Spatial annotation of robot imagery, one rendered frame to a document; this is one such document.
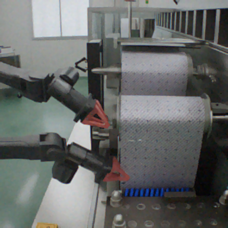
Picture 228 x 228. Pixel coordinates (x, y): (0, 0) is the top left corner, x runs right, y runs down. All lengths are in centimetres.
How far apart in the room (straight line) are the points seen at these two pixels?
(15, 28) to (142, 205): 631
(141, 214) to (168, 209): 8
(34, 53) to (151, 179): 606
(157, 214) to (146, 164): 15
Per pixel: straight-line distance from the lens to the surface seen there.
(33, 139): 70
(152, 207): 74
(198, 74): 97
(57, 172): 76
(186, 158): 76
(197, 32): 122
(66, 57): 643
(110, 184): 89
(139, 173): 76
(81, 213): 91
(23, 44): 672
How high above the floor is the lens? 153
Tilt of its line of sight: 23 degrees down
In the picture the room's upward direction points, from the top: straight up
